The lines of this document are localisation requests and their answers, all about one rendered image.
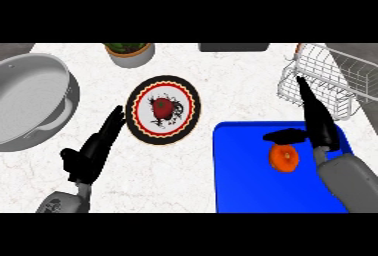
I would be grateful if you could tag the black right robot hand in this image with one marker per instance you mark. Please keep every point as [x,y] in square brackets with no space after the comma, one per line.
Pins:
[320,126]

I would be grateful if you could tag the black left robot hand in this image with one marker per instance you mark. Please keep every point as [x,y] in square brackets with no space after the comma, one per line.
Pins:
[94,150]

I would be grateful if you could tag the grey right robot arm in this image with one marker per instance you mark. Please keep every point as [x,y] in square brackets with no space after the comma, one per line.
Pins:
[348,181]

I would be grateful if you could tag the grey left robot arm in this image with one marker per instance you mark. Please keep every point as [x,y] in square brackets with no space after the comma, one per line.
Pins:
[67,200]

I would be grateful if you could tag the orange squash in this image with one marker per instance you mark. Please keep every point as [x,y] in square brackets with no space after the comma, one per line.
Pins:
[284,159]

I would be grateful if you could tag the blue tray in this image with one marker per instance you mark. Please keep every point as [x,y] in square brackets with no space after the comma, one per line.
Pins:
[261,173]

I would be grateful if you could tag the patterned round plate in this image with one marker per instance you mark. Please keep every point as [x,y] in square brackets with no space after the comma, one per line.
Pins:
[143,126]

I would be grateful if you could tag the red bell pepper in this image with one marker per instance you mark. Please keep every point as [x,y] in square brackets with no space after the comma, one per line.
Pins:
[163,108]

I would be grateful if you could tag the grey pan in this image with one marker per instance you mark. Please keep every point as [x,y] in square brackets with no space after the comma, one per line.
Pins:
[30,100]

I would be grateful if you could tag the grey potted plant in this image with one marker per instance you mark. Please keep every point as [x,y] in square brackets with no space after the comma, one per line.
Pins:
[131,55]

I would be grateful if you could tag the dark grey appliance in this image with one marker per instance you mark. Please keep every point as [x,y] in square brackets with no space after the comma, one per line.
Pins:
[234,46]

